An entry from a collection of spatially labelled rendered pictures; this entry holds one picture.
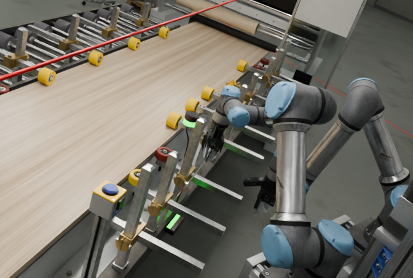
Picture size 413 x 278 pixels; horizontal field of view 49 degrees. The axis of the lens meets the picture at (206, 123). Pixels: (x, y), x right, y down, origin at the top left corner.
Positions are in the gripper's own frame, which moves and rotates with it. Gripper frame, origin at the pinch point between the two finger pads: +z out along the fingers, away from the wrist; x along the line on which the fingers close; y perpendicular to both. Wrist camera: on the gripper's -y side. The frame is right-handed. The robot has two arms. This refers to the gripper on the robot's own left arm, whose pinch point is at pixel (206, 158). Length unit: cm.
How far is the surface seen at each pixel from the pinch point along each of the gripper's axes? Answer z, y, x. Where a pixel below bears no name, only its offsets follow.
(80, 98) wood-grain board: 11, -43, -65
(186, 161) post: 6.2, -3.4, -7.6
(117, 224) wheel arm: 15.0, 37.6, -28.7
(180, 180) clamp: 14.9, -0.6, -7.8
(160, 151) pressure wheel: 10.2, -12.2, -19.5
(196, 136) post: -7.4, -3.2, -7.1
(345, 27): -35, -206, 104
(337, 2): -51, -211, 90
